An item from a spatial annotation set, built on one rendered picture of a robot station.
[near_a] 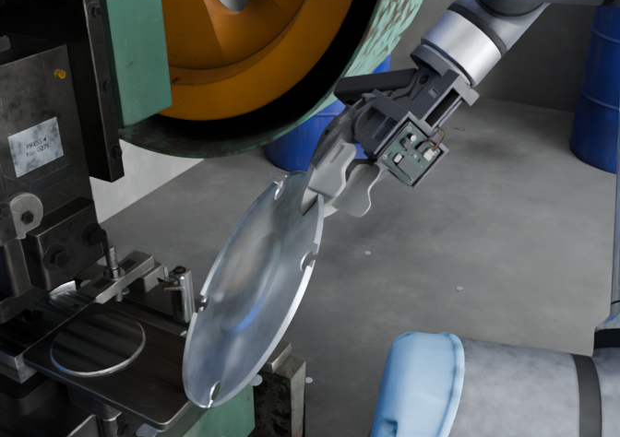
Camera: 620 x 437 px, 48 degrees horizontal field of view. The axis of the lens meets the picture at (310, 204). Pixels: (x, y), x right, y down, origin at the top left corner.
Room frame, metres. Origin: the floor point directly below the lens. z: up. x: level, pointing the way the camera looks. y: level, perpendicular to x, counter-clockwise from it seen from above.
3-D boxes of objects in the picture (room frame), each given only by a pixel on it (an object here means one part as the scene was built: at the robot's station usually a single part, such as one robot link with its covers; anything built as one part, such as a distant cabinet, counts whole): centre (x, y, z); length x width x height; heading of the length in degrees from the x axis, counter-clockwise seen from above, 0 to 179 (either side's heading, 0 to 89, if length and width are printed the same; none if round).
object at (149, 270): (0.94, 0.32, 0.76); 0.17 x 0.06 x 0.10; 151
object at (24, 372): (0.79, 0.39, 0.76); 0.15 x 0.09 x 0.05; 151
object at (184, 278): (0.88, 0.20, 0.75); 0.03 x 0.03 x 0.10; 61
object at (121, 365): (0.71, 0.25, 0.72); 0.25 x 0.14 x 0.14; 61
